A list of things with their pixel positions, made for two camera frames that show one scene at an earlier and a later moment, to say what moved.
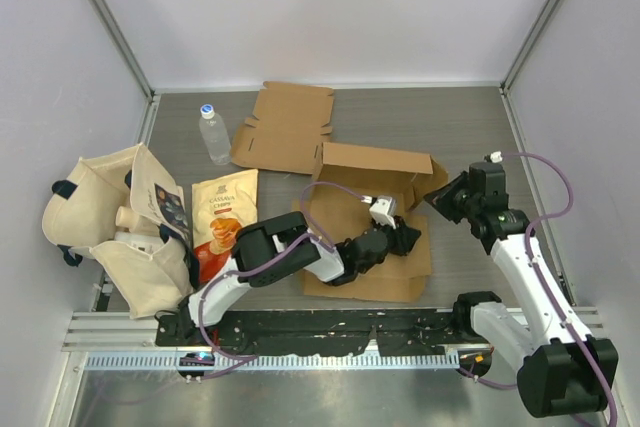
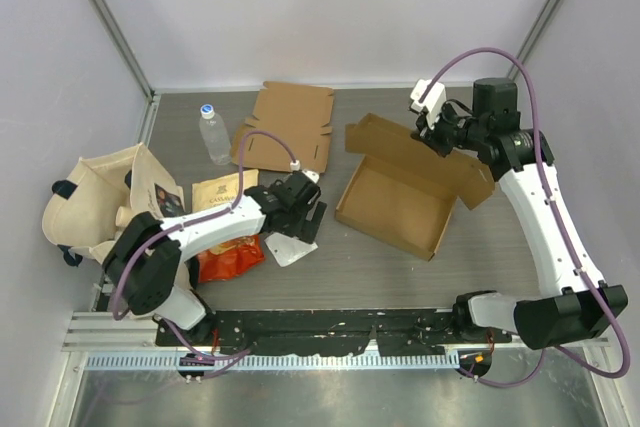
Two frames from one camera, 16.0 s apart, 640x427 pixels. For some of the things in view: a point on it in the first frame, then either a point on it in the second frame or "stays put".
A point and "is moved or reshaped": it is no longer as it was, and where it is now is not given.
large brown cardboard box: (336, 205) is moved or reshaped
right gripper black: (441, 198) → (432, 137)
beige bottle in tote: (126, 218) stays put
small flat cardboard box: (287, 130) stays put
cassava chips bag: (219, 209) stays put
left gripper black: (403, 237) → (306, 229)
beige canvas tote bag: (81, 216) stays put
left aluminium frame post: (108, 15) stays put
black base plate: (325, 332) stays put
